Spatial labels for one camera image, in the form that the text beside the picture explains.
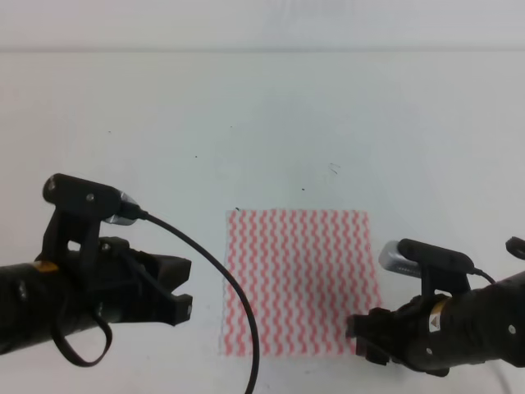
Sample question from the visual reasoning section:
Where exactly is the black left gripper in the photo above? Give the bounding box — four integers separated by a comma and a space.
57, 237, 193, 328

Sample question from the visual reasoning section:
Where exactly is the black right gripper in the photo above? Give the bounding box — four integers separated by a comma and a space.
347, 295, 452, 376

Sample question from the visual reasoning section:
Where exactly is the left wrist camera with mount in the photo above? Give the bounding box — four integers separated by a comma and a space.
41, 173, 143, 268

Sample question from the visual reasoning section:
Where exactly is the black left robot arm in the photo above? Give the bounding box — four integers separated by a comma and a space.
1, 237, 193, 354

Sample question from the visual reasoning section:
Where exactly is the black right camera cable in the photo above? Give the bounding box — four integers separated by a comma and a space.
469, 266, 500, 285

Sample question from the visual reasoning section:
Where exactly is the black camera cable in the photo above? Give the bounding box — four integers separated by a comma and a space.
469, 266, 500, 285
52, 208, 261, 394

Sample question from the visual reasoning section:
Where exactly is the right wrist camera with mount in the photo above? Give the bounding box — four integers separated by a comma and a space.
378, 239, 475, 299

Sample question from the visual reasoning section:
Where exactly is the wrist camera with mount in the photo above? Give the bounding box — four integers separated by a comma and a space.
378, 239, 475, 299
41, 173, 143, 268

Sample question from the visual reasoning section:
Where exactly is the black left camera cable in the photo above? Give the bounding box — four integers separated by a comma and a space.
52, 208, 261, 394

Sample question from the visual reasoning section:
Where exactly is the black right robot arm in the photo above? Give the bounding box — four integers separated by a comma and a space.
346, 239, 524, 377

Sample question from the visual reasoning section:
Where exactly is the pink white striped towel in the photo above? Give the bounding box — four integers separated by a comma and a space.
225, 208, 381, 357

